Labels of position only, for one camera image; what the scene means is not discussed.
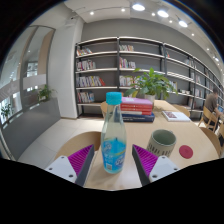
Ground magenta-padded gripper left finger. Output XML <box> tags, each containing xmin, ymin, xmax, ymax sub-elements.
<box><xmin>44</xmin><ymin>143</ymin><xmax>96</xmax><ymax>188</ymax></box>

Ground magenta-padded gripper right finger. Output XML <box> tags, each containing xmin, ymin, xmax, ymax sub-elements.
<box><xmin>131</xmin><ymin>143</ymin><xmax>181</xmax><ymax>187</ymax></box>

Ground clear bottle with blue cap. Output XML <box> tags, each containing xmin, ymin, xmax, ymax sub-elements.
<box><xmin>100</xmin><ymin>91</ymin><xmax>128</xmax><ymax>175</ymax></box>

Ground green-grey patterned mug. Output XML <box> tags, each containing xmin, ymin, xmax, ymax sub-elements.
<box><xmin>146</xmin><ymin>129</ymin><xmax>177</xmax><ymax>158</ymax></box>

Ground flat round red coaster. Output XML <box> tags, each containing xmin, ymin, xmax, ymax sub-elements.
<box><xmin>178</xmin><ymin>144</ymin><xmax>194</xmax><ymax>160</ymax></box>

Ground round-backed wooden chair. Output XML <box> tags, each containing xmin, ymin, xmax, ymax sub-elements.
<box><xmin>173</xmin><ymin>103</ymin><xmax>191</xmax><ymax>118</ymax></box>
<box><xmin>54</xmin><ymin>130</ymin><xmax>102</xmax><ymax>160</ymax></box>
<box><xmin>199</xmin><ymin>126</ymin><xmax>224</xmax><ymax>158</ymax></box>

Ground white flat book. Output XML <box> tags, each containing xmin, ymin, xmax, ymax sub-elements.
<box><xmin>161</xmin><ymin>110</ymin><xmax>192</xmax><ymax>123</ymax></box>

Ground dark blue book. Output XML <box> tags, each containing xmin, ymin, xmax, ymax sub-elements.
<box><xmin>121</xmin><ymin>111</ymin><xmax>156</xmax><ymax>123</ymax></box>

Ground red book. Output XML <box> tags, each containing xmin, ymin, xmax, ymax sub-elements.
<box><xmin>120</xmin><ymin>103</ymin><xmax>154</xmax><ymax>114</ymax></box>

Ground slatted wooden chair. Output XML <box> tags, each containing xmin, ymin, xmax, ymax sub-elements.
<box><xmin>198</xmin><ymin>106</ymin><xmax>221</xmax><ymax>133</ymax></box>

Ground pink book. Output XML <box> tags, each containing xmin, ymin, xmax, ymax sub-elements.
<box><xmin>120</xmin><ymin>96</ymin><xmax>154</xmax><ymax>107</ymax></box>

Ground small potted plant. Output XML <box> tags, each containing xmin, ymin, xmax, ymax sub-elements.
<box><xmin>37</xmin><ymin>84</ymin><xmax>55</xmax><ymax>102</ymax></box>

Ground person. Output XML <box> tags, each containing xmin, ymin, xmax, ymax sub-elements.
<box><xmin>203</xmin><ymin>87</ymin><xmax>224</xmax><ymax>117</ymax></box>

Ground large green potted plant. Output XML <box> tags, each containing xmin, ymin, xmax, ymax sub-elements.
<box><xmin>124</xmin><ymin>67</ymin><xmax>178</xmax><ymax>103</ymax></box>

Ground grey bookshelf unit with books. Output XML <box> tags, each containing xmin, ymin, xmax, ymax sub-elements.
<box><xmin>73</xmin><ymin>35</ymin><xmax>224</xmax><ymax>118</ymax></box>

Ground round ceiling lights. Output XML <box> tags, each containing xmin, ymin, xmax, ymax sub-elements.
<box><xmin>87</xmin><ymin>2</ymin><xmax>221</xmax><ymax>64</ymax></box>

